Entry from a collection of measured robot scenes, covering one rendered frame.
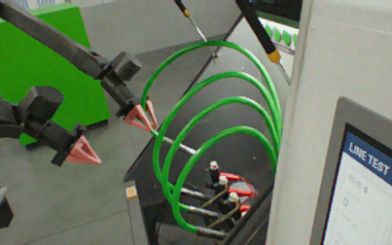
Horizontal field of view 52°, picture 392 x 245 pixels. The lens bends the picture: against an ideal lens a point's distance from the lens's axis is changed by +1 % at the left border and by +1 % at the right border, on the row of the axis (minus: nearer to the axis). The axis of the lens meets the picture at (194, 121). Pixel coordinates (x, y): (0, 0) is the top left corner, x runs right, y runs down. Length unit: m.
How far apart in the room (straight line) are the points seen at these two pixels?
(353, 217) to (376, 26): 0.22
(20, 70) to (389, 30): 3.94
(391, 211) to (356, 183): 0.06
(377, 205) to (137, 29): 7.17
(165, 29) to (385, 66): 7.23
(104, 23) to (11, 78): 3.48
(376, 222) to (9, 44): 3.93
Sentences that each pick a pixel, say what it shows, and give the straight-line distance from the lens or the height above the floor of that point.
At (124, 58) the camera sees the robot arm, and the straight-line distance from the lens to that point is 1.13.
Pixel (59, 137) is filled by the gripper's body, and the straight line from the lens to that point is 0.98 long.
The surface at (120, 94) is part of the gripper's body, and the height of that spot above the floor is 1.30.
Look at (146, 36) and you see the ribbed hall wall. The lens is 7.57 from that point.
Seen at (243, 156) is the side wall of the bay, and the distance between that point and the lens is 1.46.
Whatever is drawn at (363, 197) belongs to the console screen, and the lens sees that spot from 0.50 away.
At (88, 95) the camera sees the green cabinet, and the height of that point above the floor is 0.40.
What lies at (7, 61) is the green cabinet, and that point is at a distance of 4.22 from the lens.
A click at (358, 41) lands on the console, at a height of 1.51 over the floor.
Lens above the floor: 1.64
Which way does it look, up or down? 24 degrees down
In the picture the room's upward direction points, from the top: 11 degrees counter-clockwise
